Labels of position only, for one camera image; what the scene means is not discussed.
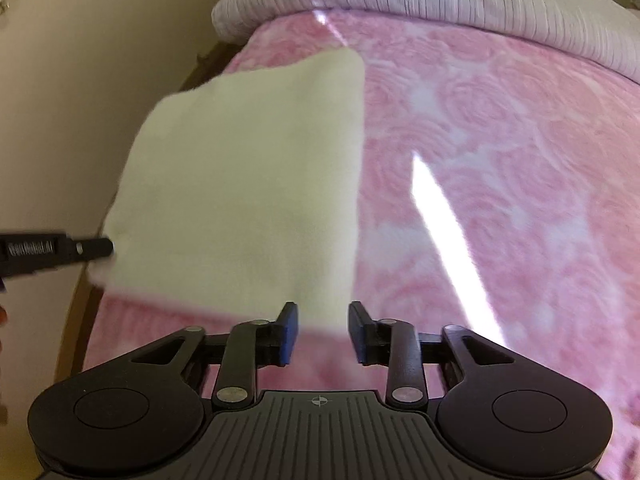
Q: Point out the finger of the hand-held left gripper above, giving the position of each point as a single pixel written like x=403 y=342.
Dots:
x=90 y=248

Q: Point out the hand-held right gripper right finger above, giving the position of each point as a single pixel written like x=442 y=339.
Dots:
x=357 y=332

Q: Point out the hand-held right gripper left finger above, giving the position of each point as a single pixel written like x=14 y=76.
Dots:
x=289 y=330

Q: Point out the cream knit sweater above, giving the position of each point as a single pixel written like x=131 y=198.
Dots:
x=240 y=185

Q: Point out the pink floral blanket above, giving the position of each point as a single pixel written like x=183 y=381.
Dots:
x=500 y=110

